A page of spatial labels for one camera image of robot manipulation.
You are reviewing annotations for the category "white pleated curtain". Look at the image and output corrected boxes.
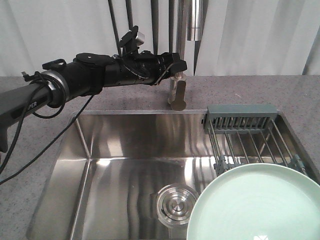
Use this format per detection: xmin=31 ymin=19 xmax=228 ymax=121
xmin=0 ymin=0 xmax=320 ymax=77

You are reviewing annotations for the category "stainless steel faucet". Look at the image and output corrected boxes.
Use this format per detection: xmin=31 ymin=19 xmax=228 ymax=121
xmin=168 ymin=0 xmax=209 ymax=111

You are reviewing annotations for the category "grey-green dish drying rack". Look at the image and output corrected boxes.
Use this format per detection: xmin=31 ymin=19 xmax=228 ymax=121
xmin=203 ymin=104 xmax=307 ymax=176

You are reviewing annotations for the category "round steel sink drain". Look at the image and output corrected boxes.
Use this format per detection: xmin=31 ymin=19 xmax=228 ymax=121
xmin=150 ymin=183 xmax=199 ymax=229

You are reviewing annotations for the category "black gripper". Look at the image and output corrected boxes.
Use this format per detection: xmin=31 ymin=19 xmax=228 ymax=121
xmin=112 ymin=50 xmax=187 ymax=87

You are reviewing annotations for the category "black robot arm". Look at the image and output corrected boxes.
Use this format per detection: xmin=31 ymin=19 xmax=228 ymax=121
xmin=0 ymin=51 xmax=187 ymax=153

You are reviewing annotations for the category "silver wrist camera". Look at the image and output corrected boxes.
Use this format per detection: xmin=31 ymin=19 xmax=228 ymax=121
xmin=119 ymin=25 xmax=145 ymax=56

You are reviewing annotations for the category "light green round plate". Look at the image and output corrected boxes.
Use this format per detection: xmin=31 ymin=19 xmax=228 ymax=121
xmin=186 ymin=163 xmax=320 ymax=240

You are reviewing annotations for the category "stainless steel sink basin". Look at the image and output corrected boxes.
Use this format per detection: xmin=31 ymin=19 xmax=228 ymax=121
xmin=26 ymin=110 xmax=320 ymax=240

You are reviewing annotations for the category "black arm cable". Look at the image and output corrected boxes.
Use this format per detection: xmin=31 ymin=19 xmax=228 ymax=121
xmin=0 ymin=71 xmax=95 ymax=186

